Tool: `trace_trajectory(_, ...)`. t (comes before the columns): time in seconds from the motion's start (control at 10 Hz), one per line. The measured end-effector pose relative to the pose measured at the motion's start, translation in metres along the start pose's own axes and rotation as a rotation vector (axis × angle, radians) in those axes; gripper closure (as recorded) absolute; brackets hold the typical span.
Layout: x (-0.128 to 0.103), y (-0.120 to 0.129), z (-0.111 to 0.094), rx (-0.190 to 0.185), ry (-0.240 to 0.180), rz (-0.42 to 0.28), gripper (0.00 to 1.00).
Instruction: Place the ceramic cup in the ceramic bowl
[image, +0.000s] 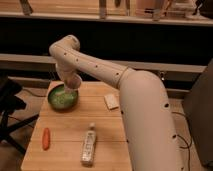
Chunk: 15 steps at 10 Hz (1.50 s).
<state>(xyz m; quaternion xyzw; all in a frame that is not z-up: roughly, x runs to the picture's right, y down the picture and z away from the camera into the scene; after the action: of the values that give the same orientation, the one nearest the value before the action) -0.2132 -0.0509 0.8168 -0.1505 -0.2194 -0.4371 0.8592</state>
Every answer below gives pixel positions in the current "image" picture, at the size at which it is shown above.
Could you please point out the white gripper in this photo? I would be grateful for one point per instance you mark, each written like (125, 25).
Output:
(72, 83)

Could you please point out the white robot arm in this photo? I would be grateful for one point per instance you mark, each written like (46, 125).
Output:
(148, 122)

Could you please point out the green ceramic bowl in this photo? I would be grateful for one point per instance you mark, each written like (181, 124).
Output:
(59, 99)

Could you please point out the beige sponge block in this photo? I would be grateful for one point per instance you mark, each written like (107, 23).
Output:
(111, 101)

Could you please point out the orange carrot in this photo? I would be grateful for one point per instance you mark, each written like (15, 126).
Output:
(46, 139)

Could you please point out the black chair base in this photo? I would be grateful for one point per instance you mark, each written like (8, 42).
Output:
(9, 103)

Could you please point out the white remote control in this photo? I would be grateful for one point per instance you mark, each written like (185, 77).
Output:
(88, 148)

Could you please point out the dark cabinet on right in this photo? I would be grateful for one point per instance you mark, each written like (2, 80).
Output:
(198, 107)

